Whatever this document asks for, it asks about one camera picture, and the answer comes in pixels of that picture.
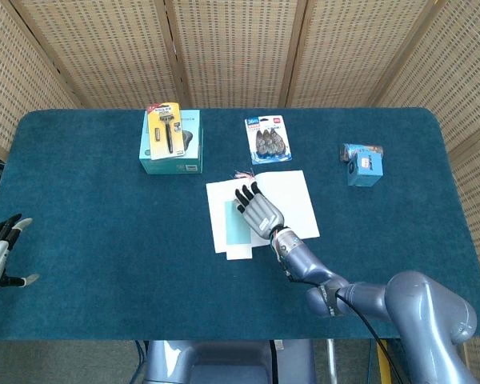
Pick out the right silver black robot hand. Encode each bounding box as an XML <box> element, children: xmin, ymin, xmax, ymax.
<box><xmin>234</xmin><ymin>181</ymin><xmax>286</xmax><ymax>238</ymax></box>

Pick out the light blue tasselled bookmark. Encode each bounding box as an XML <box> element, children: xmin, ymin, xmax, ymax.
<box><xmin>223</xmin><ymin>170</ymin><xmax>257</xmax><ymax>261</ymax></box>

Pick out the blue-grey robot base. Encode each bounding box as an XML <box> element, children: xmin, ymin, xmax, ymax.
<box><xmin>143</xmin><ymin>339</ymin><xmax>317</xmax><ymax>384</ymax></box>

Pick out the white notebook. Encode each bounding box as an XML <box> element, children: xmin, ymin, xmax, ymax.
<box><xmin>206</xmin><ymin>170</ymin><xmax>321</xmax><ymax>254</ymax></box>

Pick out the blue binder clip pack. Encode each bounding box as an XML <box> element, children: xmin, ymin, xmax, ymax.
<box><xmin>244</xmin><ymin>114</ymin><xmax>294</xmax><ymax>166</ymax></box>

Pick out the small blue box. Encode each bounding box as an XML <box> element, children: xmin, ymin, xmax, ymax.
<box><xmin>346</xmin><ymin>151</ymin><xmax>384</xmax><ymax>188</ymax></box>

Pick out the dark teal table mat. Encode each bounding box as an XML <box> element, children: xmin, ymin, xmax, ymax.
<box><xmin>0</xmin><ymin>106</ymin><xmax>480</xmax><ymax>342</ymax></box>

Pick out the teal cardboard box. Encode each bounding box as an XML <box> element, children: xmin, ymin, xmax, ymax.
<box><xmin>138</xmin><ymin>109</ymin><xmax>204</xmax><ymax>175</ymax></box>

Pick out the yellow razor blister pack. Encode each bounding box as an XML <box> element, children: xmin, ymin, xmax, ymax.
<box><xmin>146</xmin><ymin>102</ymin><xmax>186</xmax><ymax>162</ymax></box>

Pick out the metal table leg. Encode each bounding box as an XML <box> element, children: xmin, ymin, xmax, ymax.
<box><xmin>326</xmin><ymin>339</ymin><xmax>338</xmax><ymax>384</ymax></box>

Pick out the wicker screen panel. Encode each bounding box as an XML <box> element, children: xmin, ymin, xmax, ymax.
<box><xmin>0</xmin><ymin>0</ymin><xmax>83</xmax><ymax>163</ymax></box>
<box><xmin>163</xmin><ymin>0</ymin><xmax>309</xmax><ymax>109</ymax></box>
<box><xmin>283</xmin><ymin>0</ymin><xmax>445</xmax><ymax>109</ymax></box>
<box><xmin>367</xmin><ymin>0</ymin><xmax>480</xmax><ymax>384</ymax></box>
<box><xmin>10</xmin><ymin>0</ymin><xmax>191</xmax><ymax>109</ymax></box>

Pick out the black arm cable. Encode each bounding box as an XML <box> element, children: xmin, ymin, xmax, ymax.
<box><xmin>279</xmin><ymin>259</ymin><xmax>403</xmax><ymax>384</ymax></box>

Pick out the black base cable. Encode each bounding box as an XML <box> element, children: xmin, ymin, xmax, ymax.
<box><xmin>268</xmin><ymin>339</ymin><xmax>280</xmax><ymax>384</ymax></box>

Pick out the blue cable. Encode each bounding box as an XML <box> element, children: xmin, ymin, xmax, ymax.
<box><xmin>134</xmin><ymin>339</ymin><xmax>146</xmax><ymax>384</ymax></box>

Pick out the yellow post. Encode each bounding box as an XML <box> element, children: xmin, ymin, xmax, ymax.
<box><xmin>377</xmin><ymin>338</ymin><xmax>392</xmax><ymax>384</ymax></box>

